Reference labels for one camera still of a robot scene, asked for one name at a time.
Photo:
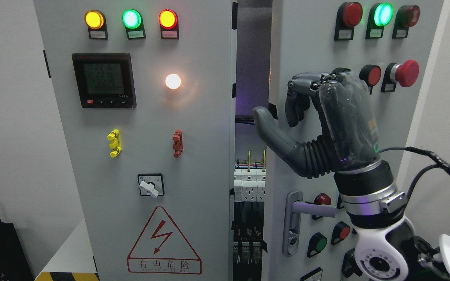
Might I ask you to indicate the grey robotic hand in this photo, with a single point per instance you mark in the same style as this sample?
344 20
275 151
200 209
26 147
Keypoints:
349 132

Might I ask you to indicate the silver door handle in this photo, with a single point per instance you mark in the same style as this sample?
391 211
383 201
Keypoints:
294 208

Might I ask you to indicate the grey cabinet door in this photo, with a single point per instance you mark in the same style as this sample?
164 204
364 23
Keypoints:
303 41
197 183

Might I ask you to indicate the red push button upper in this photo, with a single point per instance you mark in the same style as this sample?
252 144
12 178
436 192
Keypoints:
371 75

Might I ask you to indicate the red push button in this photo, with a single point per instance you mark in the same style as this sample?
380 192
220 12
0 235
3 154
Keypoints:
340 232
371 75

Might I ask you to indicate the dark red indicator middle left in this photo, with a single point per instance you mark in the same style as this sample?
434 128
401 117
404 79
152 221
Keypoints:
322 199

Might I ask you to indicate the dark red indicator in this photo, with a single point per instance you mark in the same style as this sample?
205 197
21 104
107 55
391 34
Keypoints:
322 199
348 16

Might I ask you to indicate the red emergency stop mushroom button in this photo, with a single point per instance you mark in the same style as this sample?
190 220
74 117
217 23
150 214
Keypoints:
404 74

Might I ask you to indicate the red push button lower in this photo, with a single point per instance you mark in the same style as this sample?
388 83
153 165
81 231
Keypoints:
340 232

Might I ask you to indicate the green push button lower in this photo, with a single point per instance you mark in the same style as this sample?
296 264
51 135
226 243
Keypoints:
317 244

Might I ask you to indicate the white power sockets inside cabinet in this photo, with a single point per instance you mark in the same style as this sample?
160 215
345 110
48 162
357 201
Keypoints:
249 185

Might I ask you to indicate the dark red indicator top right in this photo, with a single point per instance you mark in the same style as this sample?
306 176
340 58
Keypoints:
348 16

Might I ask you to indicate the bright green indicator top right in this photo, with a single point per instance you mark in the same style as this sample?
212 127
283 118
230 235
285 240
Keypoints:
379 16

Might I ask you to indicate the dark buzzer unit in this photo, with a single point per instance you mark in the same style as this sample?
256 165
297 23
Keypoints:
407 16

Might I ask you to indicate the black circuit breakers inside cabinet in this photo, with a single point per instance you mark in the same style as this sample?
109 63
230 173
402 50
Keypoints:
247 250

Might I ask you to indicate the red terminal clip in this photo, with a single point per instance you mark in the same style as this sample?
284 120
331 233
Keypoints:
177 144

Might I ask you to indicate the white glowing indicator light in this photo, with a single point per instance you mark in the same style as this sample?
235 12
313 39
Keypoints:
173 81

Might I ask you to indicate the red-orange indicator light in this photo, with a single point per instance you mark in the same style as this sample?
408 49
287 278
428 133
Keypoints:
169 24

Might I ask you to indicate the red electric hazard warning sign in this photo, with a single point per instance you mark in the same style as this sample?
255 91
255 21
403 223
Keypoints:
162 248

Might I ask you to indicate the yellow terminal clip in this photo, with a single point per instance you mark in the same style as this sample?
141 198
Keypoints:
114 143

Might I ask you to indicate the green indicator light top left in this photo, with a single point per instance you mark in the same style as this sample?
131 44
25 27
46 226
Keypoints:
133 23

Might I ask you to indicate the black digital power meter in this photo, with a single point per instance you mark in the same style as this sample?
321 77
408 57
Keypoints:
104 80

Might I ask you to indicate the yellow indicator light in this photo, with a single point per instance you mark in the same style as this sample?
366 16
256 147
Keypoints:
96 24

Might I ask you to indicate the black box with antenna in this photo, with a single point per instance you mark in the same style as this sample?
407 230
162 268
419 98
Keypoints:
13 263

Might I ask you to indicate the black rotary knob switch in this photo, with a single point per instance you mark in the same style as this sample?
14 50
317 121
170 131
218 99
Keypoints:
349 266

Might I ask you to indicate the white lever selector switch left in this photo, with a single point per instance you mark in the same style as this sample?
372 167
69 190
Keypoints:
151 185

